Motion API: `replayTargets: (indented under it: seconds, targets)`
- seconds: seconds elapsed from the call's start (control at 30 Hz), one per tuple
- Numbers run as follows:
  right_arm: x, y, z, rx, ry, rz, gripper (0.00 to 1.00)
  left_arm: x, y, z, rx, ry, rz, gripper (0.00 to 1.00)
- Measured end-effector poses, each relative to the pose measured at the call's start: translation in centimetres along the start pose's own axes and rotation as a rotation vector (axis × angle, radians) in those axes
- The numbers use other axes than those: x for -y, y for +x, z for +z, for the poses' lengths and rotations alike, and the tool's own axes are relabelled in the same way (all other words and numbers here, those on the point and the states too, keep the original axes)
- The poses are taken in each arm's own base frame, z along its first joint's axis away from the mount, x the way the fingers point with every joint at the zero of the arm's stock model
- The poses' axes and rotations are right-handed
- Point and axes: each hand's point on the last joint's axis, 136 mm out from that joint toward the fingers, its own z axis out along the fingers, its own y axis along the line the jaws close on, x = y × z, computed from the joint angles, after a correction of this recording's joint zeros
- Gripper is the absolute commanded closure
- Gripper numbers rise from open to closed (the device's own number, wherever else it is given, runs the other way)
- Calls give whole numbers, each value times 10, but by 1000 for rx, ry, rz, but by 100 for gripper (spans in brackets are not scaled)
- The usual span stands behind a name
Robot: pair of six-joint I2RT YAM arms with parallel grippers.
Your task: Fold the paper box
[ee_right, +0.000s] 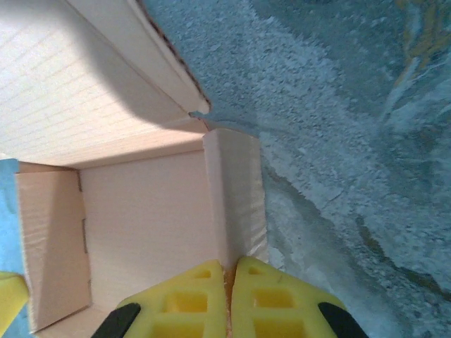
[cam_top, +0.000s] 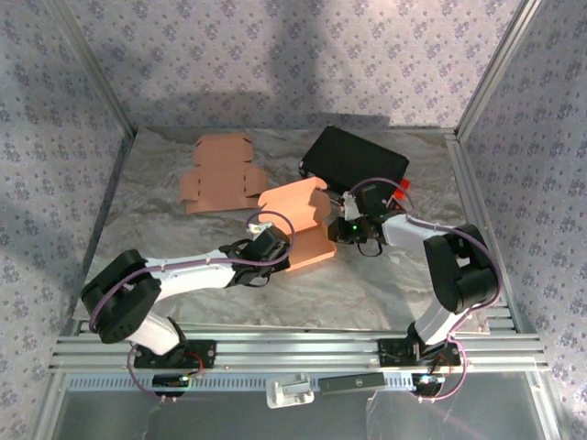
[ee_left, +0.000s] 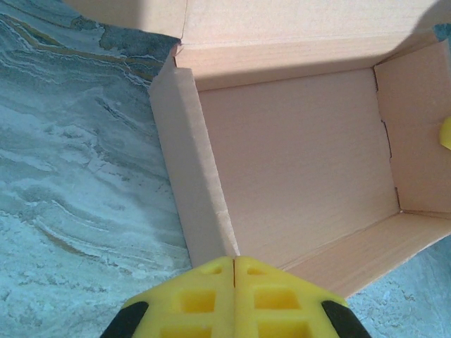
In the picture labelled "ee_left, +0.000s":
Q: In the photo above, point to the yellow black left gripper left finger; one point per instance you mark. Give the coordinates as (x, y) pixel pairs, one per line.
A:
(190, 306)

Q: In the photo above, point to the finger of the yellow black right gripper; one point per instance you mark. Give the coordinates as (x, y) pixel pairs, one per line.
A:
(446, 134)

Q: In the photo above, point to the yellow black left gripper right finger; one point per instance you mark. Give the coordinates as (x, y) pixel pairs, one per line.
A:
(282, 306)

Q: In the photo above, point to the brown cardboard paper box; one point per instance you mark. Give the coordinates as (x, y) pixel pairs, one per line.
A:
(299, 158)

